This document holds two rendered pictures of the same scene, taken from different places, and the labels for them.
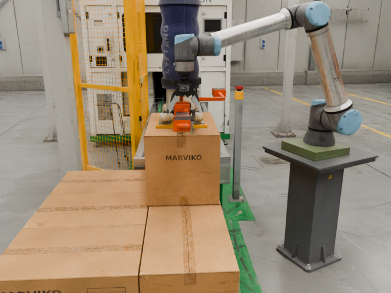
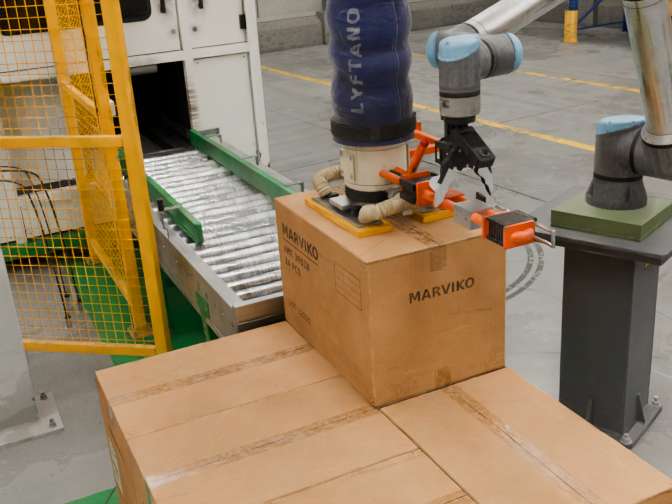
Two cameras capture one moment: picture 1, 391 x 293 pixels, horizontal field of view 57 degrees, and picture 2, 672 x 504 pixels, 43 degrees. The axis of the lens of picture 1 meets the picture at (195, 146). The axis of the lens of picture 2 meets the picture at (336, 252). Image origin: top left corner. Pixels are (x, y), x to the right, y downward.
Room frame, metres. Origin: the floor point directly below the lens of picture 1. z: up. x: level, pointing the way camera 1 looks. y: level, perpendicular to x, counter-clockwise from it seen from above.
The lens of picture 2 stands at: (0.10, 1.01, 1.70)
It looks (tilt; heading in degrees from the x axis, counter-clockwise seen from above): 22 degrees down; 339
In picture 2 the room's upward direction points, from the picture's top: 4 degrees counter-clockwise
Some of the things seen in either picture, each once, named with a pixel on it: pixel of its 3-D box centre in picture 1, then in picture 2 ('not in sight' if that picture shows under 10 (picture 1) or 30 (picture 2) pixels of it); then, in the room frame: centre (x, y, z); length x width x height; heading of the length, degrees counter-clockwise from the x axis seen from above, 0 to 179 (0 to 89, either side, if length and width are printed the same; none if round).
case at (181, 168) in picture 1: (182, 154); (384, 278); (2.11, 0.08, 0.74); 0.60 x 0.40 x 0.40; 3
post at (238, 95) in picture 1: (237, 147); not in sight; (3.06, -0.37, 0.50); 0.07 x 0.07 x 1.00; 3
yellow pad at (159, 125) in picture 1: (165, 118); (345, 208); (2.12, 0.18, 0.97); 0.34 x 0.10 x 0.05; 3
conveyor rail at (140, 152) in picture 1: (148, 132); (150, 230); (3.61, 0.49, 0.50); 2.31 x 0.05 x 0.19; 3
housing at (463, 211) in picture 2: (182, 118); (473, 214); (1.66, 0.06, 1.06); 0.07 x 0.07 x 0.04; 3
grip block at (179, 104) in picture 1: (181, 108); (423, 187); (1.87, 0.07, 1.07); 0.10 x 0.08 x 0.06; 93
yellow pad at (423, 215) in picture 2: (196, 117); (406, 195); (2.13, -0.01, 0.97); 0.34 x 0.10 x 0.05; 3
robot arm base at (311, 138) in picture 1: (319, 135); (616, 186); (2.16, -0.77, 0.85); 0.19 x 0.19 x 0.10
